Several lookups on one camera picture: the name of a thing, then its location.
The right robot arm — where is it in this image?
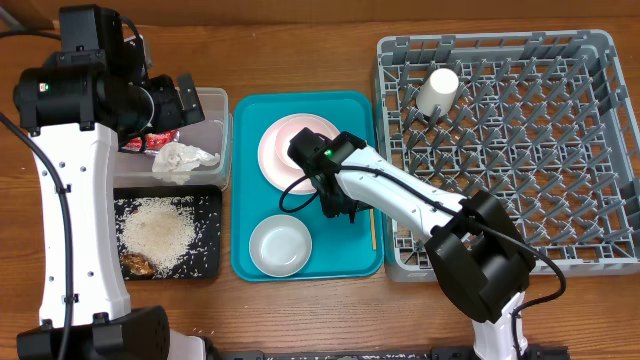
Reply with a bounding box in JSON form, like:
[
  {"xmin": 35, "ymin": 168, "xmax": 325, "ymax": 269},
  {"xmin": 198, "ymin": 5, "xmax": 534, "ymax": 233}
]
[{"xmin": 287, "ymin": 128, "xmax": 535, "ymax": 359}]

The white napkin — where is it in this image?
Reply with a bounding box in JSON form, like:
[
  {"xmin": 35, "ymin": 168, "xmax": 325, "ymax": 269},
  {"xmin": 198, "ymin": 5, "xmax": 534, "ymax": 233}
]
[{"xmin": 152, "ymin": 142, "xmax": 221, "ymax": 185}]

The white paper cup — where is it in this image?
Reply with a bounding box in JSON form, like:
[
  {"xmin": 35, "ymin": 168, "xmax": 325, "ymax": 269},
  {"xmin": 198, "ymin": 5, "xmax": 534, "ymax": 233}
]
[{"xmin": 416, "ymin": 68, "xmax": 459, "ymax": 117}]

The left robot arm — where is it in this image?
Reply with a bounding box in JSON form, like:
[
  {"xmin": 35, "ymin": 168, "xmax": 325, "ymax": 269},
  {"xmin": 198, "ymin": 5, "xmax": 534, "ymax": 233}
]
[{"xmin": 10, "ymin": 5, "xmax": 218, "ymax": 359}]

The clear plastic bin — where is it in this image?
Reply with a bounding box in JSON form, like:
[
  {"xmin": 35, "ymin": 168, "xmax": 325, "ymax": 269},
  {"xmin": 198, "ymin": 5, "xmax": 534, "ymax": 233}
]
[{"xmin": 113, "ymin": 87, "xmax": 233, "ymax": 190}]

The red foil snack wrapper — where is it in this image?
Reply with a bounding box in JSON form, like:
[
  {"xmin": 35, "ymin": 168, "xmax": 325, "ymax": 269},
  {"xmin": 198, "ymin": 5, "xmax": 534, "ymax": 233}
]
[{"xmin": 120, "ymin": 130, "xmax": 179, "ymax": 154}]

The black plastic tray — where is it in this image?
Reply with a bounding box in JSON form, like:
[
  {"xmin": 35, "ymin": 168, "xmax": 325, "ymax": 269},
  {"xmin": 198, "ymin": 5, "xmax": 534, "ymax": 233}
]
[{"xmin": 114, "ymin": 185, "xmax": 222, "ymax": 281}]

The brown food scrap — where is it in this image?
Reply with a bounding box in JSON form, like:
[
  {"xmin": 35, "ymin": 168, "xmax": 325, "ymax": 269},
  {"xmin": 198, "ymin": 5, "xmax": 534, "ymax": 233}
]
[{"xmin": 121, "ymin": 253, "xmax": 156, "ymax": 277}]

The white rice pile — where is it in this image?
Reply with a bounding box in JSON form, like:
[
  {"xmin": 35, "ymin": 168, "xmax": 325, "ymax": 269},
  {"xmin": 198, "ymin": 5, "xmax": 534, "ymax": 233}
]
[{"xmin": 120, "ymin": 198, "xmax": 195, "ymax": 270}]

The grey dishwasher rack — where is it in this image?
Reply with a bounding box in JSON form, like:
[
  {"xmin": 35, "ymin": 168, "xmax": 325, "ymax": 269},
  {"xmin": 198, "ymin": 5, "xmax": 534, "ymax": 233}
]
[{"xmin": 373, "ymin": 30, "xmax": 639, "ymax": 276}]

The small pink bowl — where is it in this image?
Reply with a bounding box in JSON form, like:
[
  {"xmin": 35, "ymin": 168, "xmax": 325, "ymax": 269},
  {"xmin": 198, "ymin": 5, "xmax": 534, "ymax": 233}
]
[{"xmin": 276, "ymin": 113, "xmax": 340, "ymax": 170}]

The large pink plate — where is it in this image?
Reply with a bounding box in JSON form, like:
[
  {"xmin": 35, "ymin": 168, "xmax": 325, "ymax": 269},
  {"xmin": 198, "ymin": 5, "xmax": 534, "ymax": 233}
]
[{"xmin": 258, "ymin": 113, "xmax": 339, "ymax": 191}]

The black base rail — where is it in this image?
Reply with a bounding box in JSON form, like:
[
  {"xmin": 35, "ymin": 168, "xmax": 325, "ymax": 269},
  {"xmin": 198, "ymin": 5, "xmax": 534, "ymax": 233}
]
[{"xmin": 216, "ymin": 345, "xmax": 571, "ymax": 360}]

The grey small bowl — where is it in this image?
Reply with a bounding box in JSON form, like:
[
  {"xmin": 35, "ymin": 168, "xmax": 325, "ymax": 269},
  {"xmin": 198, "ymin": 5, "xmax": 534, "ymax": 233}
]
[{"xmin": 249, "ymin": 215, "xmax": 313, "ymax": 278}]

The wooden chopstick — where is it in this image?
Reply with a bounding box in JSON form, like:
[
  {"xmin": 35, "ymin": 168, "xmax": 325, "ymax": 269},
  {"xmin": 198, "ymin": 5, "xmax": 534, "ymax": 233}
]
[{"xmin": 369, "ymin": 209, "xmax": 377, "ymax": 251}]

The teal serving tray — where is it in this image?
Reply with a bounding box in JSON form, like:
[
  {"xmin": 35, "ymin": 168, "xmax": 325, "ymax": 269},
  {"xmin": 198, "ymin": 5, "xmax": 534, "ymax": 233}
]
[{"xmin": 230, "ymin": 90, "xmax": 384, "ymax": 282}]

